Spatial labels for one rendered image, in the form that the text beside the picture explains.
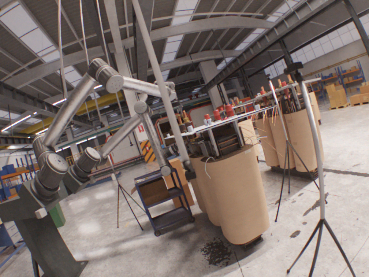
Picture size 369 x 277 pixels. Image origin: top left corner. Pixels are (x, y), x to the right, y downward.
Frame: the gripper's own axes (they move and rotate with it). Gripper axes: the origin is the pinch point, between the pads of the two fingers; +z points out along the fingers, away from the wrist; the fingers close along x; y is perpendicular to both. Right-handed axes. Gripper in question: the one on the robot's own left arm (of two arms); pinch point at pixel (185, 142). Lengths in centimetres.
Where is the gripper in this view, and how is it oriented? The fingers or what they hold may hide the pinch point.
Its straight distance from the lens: 198.7
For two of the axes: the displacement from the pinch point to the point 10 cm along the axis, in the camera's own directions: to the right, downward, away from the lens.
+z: 8.6, -4.9, -1.4
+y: -5.0, -8.7, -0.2
